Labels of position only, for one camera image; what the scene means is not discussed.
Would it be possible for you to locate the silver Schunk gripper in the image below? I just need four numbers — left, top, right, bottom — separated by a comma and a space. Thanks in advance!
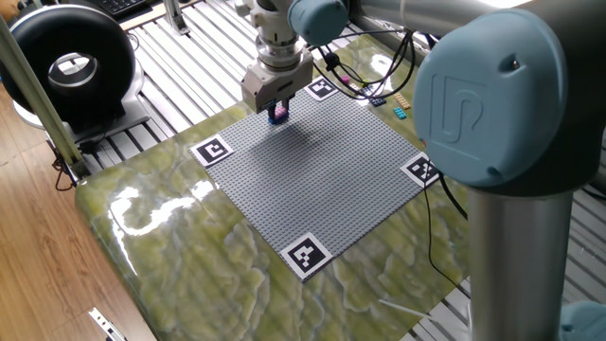
240, 50, 315, 121

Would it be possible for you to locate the grey Lego baseplate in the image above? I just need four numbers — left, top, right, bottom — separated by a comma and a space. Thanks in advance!
188, 78, 444, 284

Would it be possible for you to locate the black Lego plate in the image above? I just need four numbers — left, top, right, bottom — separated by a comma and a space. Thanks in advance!
362, 84, 387, 108

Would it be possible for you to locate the black white fiducial marker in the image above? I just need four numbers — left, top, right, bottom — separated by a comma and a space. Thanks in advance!
278, 231, 334, 284
399, 151, 442, 189
188, 133, 236, 170
303, 77, 341, 102

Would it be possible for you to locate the green marble pattern board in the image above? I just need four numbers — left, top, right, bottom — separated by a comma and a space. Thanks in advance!
74, 32, 474, 341

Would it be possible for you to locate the black keyboard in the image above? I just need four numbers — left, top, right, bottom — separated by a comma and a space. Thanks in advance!
97, 0, 152, 18

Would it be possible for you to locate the black sensor cable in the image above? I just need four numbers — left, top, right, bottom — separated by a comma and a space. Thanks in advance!
312, 30, 418, 96

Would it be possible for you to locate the thick black cable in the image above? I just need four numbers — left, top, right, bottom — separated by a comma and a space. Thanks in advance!
437, 172, 470, 222

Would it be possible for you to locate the thin black cable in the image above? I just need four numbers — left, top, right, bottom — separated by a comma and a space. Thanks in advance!
422, 184, 471, 291

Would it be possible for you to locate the black ring-shaped device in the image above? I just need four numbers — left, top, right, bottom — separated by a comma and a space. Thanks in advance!
0, 3, 146, 143

